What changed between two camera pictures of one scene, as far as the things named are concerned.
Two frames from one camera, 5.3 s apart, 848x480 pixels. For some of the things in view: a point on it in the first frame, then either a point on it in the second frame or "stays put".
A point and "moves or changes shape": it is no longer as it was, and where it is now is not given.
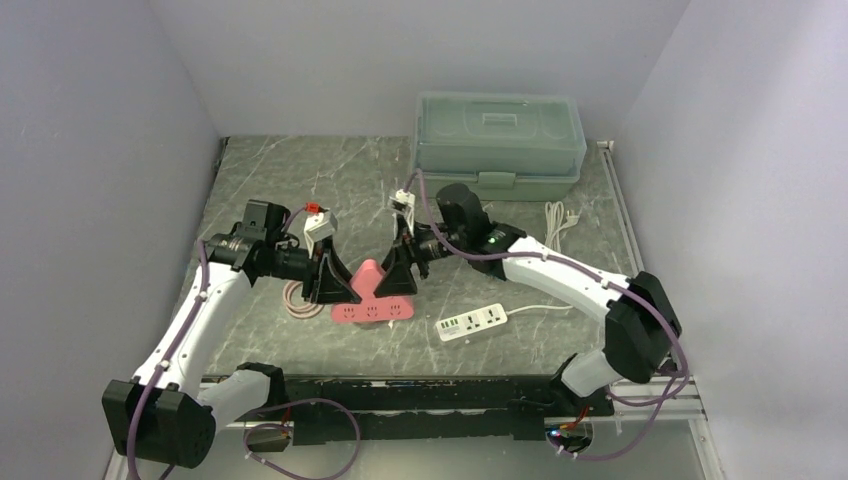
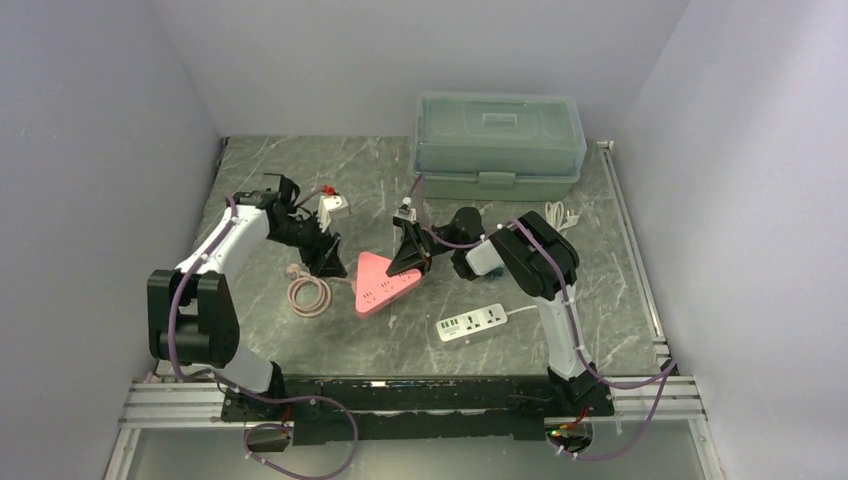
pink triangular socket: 372,308 moves or changes shape
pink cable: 297,311 stays put
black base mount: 339,411 stays put
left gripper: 330,285 -> 322,263
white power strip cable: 555,220 stays put
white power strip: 481,318 stays put
